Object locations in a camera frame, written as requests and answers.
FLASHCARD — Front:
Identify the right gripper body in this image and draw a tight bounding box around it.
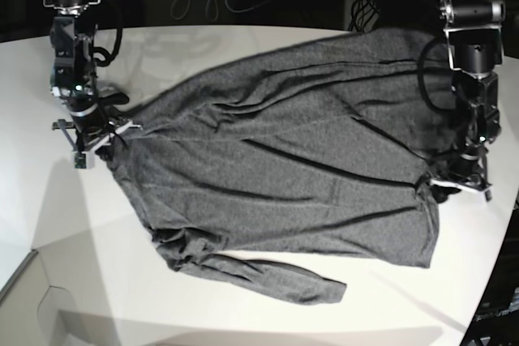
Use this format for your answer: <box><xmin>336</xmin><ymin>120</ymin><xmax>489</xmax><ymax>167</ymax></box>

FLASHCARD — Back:
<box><xmin>52</xmin><ymin>117</ymin><xmax>142</xmax><ymax>152</ymax></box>

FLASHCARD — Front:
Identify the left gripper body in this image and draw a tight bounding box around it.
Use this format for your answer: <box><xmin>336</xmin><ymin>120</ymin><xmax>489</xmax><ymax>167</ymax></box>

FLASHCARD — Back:
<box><xmin>429</xmin><ymin>167</ymin><xmax>492</xmax><ymax>202</ymax></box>

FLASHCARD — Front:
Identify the grey t-shirt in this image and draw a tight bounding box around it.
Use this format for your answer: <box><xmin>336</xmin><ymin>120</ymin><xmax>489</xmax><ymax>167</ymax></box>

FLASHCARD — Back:
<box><xmin>100</xmin><ymin>28</ymin><xmax>455</xmax><ymax>305</ymax></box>

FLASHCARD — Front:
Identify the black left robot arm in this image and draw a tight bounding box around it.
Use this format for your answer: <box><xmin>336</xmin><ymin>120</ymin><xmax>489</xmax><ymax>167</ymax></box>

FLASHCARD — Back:
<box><xmin>418</xmin><ymin>0</ymin><xmax>506</xmax><ymax>201</ymax></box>

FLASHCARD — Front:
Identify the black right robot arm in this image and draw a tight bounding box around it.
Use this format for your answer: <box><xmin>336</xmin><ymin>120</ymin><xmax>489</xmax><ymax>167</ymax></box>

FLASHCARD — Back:
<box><xmin>43</xmin><ymin>0</ymin><xmax>131</xmax><ymax>167</ymax></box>

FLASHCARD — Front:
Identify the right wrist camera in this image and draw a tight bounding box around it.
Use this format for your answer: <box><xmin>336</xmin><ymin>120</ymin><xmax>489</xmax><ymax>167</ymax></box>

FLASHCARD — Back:
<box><xmin>72</xmin><ymin>152</ymin><xmax>95</xmax><ymax>170</ymax></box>

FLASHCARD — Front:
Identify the black cable bundle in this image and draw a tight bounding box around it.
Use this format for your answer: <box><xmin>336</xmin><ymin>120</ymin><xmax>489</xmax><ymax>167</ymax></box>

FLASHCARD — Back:
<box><xmin>350</xmin><ymin>0</ymin><xmax>382</xmax><ymax>33</ymax></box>

